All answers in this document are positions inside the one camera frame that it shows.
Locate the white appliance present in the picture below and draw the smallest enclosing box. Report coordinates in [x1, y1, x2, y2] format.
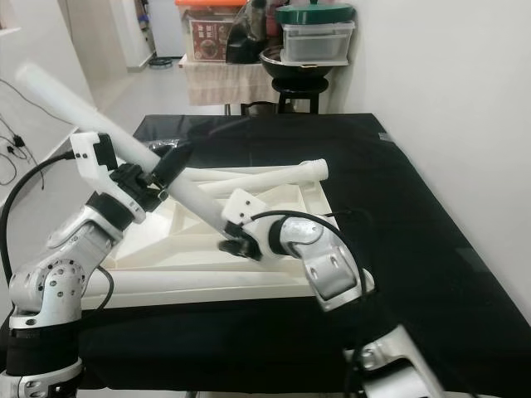
[145, 0, 188, 59]

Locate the white plastic children table top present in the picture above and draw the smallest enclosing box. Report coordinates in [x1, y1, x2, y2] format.
[100, 166, 337, 309]

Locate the black wall power cable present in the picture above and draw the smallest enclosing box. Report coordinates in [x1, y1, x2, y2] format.
[0, 79, 84, 163]

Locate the black round stool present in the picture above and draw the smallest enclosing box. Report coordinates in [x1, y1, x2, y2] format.
[270, 79, 329, 115]

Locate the storage box with orange lid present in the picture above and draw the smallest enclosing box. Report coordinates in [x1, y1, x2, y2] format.
[176, 0, 246, 63]

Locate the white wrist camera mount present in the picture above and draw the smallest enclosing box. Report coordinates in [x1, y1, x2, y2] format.
[72, 131, 144, 226]
[222, 189, 270, 233]

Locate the clear plastic storage container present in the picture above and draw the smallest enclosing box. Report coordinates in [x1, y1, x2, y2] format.
[280, 22, 356, 66]

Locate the glossy black bag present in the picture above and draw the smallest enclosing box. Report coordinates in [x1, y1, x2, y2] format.
[226, 4, 270, 65]

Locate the black tablecloth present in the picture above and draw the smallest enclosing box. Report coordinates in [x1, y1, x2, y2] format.
[0, 114, 531, 398]

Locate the green pot lid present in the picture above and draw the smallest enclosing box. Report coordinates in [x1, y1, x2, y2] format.
[275, 2, 356, 26]

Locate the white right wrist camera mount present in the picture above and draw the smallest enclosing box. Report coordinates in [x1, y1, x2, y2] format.
[222, 189, 270, 233]

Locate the beige cloth covered table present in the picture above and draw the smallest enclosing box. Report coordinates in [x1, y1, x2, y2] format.
[180, 58, 279, 106]

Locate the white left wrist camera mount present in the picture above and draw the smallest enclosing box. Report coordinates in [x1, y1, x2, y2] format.
[72, 131, 144, 226]

